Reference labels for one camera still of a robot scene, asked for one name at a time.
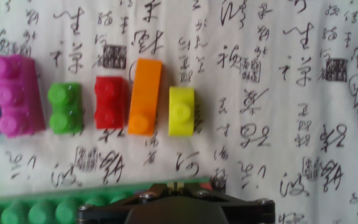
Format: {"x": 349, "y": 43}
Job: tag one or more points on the red two-stud block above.
{"x": 110, "y": 102}

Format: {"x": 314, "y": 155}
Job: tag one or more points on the green studded baseplate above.
{"x": 42, "y": 205}

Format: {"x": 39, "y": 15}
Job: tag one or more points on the magenta three-stud block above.
{"x": 14, "y": 96}

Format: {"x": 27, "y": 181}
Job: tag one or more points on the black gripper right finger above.
{"x": 194, "y": 192}

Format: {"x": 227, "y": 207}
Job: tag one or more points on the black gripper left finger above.
{"x": 158, "y": 191}

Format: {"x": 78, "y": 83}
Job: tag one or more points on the orange long one-stud block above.
{"x": 145, "y": 96}

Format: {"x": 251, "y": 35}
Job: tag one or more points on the beige calligraphy print cloth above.
{"x": 275, "y": 109}

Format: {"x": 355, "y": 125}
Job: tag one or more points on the green two-stud block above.
{"x": 65, "y": 109}

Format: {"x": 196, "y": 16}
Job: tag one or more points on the lime one-stud block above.
{"x": 181, "y": 112}

